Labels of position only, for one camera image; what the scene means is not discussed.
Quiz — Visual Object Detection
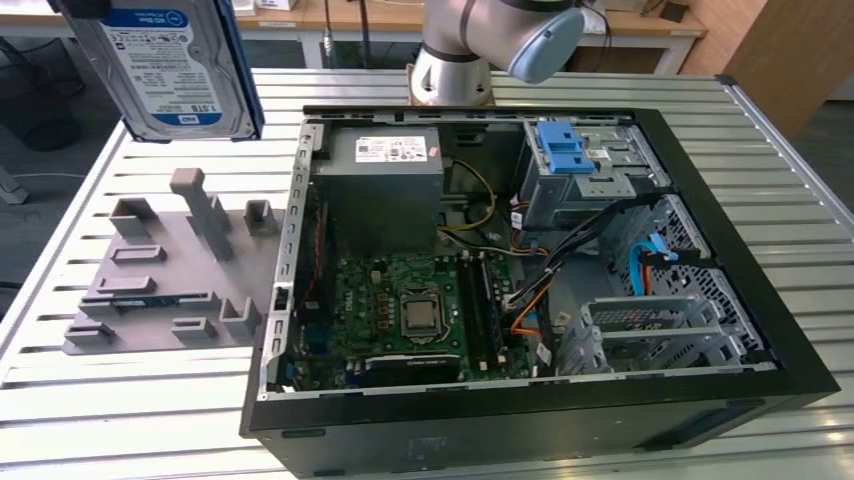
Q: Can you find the black PC case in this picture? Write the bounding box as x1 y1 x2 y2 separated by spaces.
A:
238 103 841 479

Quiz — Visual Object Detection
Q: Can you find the multicolour disk power wire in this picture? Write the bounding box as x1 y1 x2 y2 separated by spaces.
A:
638 249 659 299

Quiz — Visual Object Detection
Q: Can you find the orange wire bundle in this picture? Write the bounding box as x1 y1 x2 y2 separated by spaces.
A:
510 279 555 337

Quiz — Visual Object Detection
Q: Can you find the yellow wire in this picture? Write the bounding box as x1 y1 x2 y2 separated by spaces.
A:
438 159 499 234

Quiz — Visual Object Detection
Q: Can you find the green motherboard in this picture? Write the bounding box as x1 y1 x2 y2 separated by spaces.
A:
292 249 543 391

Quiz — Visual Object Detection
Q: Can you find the blue SATA wire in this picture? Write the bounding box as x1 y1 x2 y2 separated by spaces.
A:
626 238 681 300

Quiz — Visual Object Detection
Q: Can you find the installed RAM stick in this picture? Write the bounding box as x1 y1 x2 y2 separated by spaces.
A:
479 255 507 365

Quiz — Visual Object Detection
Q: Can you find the white furniture foot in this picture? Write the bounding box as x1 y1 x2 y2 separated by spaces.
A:
0 164 32 206

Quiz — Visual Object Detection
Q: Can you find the black mesh waste bin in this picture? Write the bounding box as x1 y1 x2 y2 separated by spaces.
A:
0 37 92 151

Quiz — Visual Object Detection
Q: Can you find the silver CPU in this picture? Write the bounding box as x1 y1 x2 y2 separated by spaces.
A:
403 299 439 330

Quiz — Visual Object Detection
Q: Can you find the wooden cabinet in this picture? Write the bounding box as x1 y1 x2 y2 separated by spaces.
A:
679 0 854 137

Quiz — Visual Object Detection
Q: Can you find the black graphics card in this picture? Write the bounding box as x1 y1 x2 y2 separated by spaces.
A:
359 352 463 387

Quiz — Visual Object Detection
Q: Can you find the blue drive latch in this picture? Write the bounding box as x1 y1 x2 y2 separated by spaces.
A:
533 119 595 175

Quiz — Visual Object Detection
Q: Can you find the grey power supply unit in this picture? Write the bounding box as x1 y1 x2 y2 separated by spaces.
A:
312 124 447 256

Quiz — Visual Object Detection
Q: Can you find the grey parts rack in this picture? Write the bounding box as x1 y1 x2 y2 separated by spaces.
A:
59 167 287 357

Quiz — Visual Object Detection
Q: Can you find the black cable bundle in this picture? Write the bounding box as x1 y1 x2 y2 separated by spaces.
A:
517 192 669 301

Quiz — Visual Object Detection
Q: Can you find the grey optical drive cage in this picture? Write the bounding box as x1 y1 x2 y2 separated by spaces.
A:
519 119 673 234

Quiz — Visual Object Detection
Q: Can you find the red wire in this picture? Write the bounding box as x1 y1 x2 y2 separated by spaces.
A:
303 204 327 307

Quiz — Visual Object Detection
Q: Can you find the hard disk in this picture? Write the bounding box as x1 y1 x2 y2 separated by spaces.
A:
63 0 266 145

